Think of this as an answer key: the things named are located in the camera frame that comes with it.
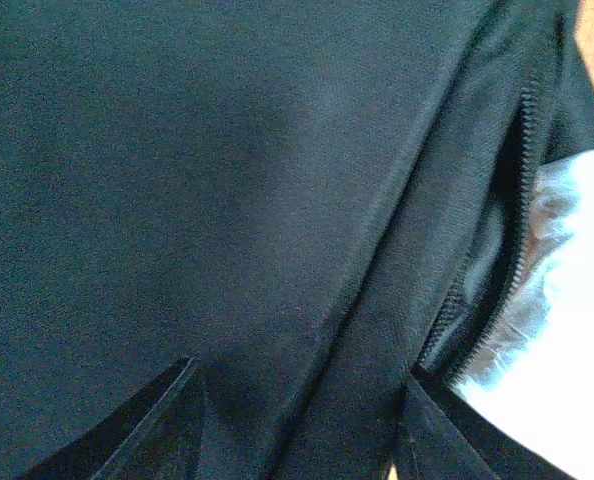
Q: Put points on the black student bag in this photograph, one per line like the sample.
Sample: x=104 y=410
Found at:
x=311 y=199

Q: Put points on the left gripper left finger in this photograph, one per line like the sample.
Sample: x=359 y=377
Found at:
x=153 y=435

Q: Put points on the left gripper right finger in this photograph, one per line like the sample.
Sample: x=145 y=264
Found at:
x=440 y=437

